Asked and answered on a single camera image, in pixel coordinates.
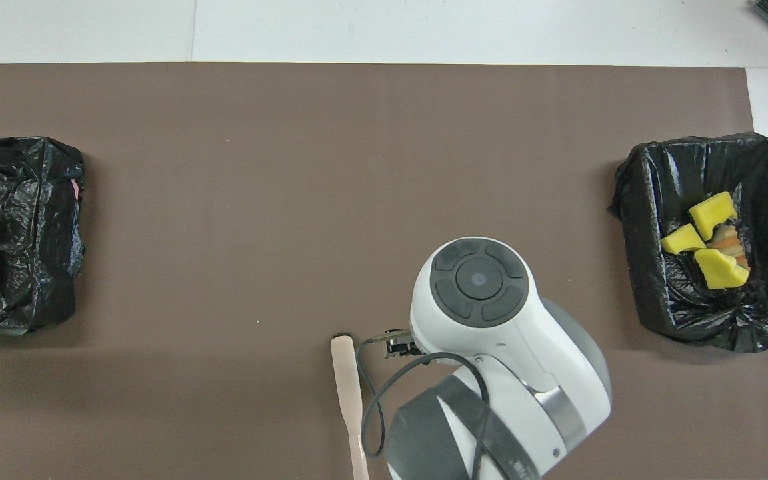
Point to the small green yellow sponge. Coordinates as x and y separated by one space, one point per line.
720 270

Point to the crumpled black bag-lined bin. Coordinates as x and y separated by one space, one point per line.
30 200

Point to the plain yellow sponge piece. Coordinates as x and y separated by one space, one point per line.
712 214

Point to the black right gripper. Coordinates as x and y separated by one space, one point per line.
402 345

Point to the pale striped pastry chunk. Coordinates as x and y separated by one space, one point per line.
730 241

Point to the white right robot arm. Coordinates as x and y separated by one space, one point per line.
504 346

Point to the open black bag-lined bin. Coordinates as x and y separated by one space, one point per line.
710 313

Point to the yellow sponge green backing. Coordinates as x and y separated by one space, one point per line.
682 240

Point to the brown table mat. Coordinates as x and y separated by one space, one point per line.
224 200

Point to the beige brush black bristles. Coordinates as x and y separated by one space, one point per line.
347 386

